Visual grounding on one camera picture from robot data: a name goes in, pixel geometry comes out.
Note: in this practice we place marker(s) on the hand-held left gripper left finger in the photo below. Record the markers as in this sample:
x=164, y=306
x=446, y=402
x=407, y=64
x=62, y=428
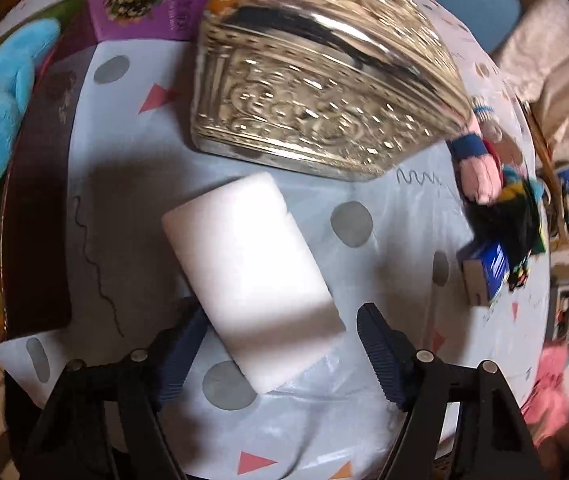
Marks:
x=184, y=355

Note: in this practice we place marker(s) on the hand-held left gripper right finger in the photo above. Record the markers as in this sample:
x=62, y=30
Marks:
x=382, y=355

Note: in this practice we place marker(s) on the white foam block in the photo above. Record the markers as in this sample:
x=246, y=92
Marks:
x=254, y=280

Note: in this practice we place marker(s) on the patterned plastic tablecloth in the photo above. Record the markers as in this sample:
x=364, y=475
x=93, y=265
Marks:
x=404, y=240

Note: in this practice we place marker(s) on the small blue cardboard box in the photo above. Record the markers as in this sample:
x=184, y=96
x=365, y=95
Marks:
x=489, y=270

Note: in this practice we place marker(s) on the pink blanket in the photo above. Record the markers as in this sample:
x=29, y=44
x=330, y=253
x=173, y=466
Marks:
x=554, y=390

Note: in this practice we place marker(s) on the black multicolour cloth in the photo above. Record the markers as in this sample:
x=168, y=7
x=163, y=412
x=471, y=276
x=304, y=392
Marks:
x=509, y=220

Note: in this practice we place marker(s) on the pink plush doll blue band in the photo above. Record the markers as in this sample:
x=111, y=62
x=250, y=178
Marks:
x=479, y=175

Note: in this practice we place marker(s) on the dark brown box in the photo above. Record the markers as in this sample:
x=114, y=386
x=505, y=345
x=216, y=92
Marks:
x=39, y=210

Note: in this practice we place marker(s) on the beige bedding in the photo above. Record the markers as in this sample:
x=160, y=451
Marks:
x=559, y=60

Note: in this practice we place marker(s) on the purple printed carton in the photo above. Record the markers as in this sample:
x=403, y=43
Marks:
x=164, y=0

